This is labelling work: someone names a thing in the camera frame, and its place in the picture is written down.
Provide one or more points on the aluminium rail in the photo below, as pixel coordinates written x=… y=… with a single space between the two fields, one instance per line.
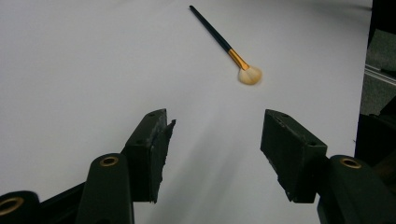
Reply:
x=379 y=74

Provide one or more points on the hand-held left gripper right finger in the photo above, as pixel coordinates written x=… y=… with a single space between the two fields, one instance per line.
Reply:
x=292 y=155

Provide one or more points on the round cream-bristled makeup brush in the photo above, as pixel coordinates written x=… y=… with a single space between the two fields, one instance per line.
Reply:
x=218 y=32

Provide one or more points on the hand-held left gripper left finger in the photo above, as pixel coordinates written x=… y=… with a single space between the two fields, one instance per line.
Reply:
x=146 y=155

